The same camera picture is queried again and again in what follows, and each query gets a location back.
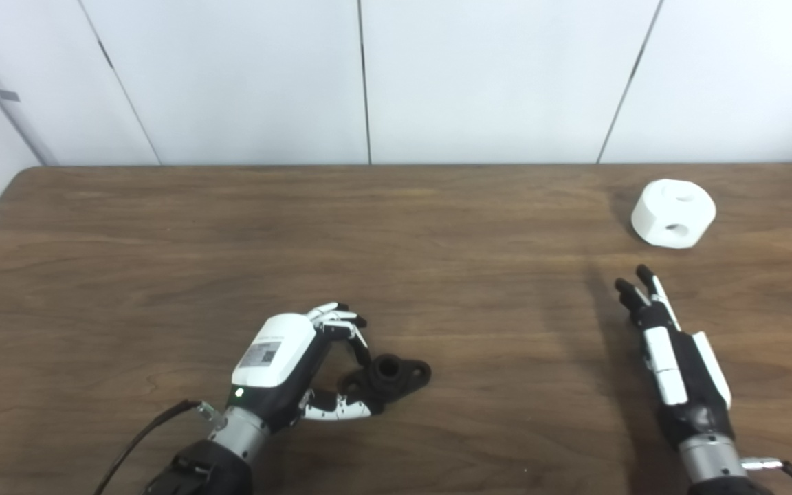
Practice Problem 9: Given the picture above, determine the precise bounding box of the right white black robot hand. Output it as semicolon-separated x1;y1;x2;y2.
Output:
615;265;734;448

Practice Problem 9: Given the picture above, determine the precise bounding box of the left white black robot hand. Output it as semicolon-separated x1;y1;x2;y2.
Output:
230;301;374;435

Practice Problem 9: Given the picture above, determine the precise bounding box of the black plastic holder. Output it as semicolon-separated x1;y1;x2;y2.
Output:
339;354;432;413

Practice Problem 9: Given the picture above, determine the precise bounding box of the round white plastic piece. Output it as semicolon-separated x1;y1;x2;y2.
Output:
630;179;717;249

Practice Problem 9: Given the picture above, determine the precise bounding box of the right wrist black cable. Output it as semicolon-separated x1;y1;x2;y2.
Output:
740;457;792;495

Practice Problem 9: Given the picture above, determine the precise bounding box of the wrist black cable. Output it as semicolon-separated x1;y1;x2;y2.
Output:
93;400;225;495
740;457;792;495

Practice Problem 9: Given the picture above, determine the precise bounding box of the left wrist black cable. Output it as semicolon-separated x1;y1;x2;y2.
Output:
93;400;225;495

